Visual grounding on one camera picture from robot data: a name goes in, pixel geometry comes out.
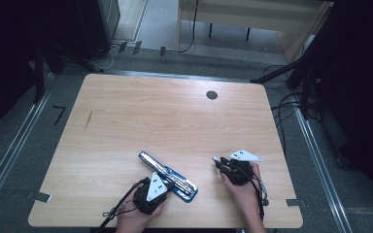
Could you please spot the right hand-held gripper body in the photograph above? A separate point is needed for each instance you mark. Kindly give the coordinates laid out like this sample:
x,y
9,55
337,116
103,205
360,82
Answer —
x,y
239,171

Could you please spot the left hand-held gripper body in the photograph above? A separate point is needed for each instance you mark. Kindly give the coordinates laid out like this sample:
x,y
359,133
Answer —
x,y
155,191

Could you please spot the blue stapler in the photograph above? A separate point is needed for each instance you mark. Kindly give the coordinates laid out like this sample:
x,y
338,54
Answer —
x,y
175,179

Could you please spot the person's right hand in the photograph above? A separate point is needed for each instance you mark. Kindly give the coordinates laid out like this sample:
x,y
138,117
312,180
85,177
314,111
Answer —
x,y
244,194

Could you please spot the person's left hand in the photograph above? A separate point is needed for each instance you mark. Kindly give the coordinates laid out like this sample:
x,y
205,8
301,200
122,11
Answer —
x,y
141,216

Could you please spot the grey tape strip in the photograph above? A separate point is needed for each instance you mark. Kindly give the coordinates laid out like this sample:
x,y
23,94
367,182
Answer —
x,y
39,196
293,203

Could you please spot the round grey table grommet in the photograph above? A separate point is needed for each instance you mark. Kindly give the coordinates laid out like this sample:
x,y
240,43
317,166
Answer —
x,y
211,95

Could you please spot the black metal stand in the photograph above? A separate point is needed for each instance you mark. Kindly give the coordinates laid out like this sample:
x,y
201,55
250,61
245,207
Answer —
x,y
304,84
39,71

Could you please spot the light wooden bench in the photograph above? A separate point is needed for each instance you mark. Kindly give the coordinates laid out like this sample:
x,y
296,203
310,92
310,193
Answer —
x,y
259,14

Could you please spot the dark cabinet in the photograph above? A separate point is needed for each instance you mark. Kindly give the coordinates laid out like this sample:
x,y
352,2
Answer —
x,y
102,26

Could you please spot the metal floor rail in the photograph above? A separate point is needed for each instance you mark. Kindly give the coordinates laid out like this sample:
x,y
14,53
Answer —
x,y
11,152
323,174
175,76

